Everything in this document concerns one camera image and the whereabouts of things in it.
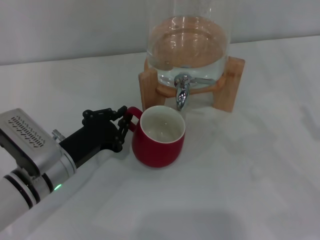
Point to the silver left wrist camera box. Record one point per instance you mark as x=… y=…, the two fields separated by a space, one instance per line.
x=25 y=135

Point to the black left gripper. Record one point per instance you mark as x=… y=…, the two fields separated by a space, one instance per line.
x=92 y=137

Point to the red ceramic cup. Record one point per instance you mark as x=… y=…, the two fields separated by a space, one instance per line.
x=155 y=152

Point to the chrome faucet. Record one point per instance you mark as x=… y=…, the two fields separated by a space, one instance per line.
x=182 y=95

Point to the small silver wrist connector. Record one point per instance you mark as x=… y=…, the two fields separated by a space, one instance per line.
x=57 y=135

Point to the clear glass water dispenser jar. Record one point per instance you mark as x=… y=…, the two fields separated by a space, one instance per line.
x=190 y=37

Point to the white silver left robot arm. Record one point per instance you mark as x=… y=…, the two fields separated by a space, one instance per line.
x=60 y=166

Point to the wooden dispenser stand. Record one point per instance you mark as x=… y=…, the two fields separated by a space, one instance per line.
x=151 y=100

